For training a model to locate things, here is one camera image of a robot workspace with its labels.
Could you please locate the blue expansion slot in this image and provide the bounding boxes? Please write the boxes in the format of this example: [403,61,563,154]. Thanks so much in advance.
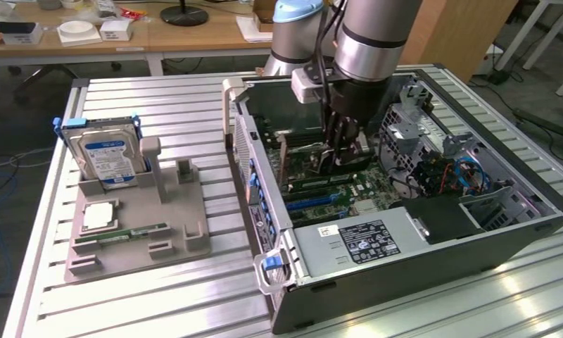
[283,194,338,212]

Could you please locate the blue wire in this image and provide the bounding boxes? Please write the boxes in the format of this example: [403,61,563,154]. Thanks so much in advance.
[454,156,491,194]

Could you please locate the metal drive cage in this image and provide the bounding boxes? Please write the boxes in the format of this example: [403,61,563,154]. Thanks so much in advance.
[376,101,470,166]

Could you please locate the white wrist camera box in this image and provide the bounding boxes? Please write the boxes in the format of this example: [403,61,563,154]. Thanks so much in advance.
[290,68,332,104]

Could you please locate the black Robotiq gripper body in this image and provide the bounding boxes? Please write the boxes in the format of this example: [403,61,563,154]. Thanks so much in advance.
[328,77,391,125]

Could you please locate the silver chipset heat sink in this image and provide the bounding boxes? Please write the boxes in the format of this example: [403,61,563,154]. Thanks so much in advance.
[354,200,380,215]

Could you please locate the green motherboard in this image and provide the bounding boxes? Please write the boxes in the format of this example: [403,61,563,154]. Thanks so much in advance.
[257,119,399,226]

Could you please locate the small white box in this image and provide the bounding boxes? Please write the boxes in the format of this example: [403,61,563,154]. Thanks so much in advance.
[97,19,135,42]

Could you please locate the wooden desk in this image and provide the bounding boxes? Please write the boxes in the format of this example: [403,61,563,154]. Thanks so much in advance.
[0,0,275,77]

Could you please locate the white paper sheets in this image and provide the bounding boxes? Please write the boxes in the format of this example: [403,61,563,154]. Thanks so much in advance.
[235,15,274,44]

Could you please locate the silver CPU chip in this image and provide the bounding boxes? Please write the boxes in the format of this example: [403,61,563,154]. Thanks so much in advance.
[81,203,118,232]

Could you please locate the hard disk in blue caddy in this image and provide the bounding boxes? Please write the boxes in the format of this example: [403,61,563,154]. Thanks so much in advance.
[50,112,145,193]

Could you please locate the grey parts rack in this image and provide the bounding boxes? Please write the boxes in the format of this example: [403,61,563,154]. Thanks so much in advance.
[63,135,213,282]

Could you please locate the black power connector cluster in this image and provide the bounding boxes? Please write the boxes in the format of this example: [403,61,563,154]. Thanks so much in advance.
[410,161,451,196]

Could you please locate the white round holder block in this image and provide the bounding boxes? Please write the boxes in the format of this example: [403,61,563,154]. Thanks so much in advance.
[55,20,103,47]

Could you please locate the red wire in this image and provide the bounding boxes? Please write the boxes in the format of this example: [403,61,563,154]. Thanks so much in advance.
[438,161,484,193]

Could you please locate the black open PC case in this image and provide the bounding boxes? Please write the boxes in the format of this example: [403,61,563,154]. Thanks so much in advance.
[221,66,563,335]

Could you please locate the brown cardboard box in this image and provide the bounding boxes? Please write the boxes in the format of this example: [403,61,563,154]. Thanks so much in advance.
[253,0,278,32]

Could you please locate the black chair base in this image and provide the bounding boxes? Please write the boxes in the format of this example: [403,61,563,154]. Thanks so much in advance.
[511,107,563,142]
[7,61,122,103]

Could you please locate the grey disk bay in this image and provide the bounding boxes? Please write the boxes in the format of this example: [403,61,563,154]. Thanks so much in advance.
[456,184,546,233]

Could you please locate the black camera cable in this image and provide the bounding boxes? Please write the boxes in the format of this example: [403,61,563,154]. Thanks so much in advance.
[308,0,352,106]

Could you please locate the black round lamp base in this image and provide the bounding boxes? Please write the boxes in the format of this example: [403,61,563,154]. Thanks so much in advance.
[159,0,211,27]

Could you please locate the blue floor cable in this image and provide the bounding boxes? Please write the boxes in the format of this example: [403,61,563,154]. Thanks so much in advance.
[0,165,22,303]

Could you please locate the grey patterned box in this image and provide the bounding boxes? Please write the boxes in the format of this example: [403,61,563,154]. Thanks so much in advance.
[93,0,121,18]

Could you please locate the graphics card with black fan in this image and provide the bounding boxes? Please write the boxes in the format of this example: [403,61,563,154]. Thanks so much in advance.
[275,130,342,188]

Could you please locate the white table frame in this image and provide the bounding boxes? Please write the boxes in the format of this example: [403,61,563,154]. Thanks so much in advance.
[491,0,563,96]

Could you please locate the white box with black lid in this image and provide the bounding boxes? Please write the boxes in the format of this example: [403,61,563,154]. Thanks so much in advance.
[0,21,43,46]

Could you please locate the grey power supply unit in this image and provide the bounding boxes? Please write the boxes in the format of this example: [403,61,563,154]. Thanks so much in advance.
[283,206,432,279]

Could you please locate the wooden cabinet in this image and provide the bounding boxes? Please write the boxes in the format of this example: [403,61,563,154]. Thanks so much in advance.
[392,0,520,82]

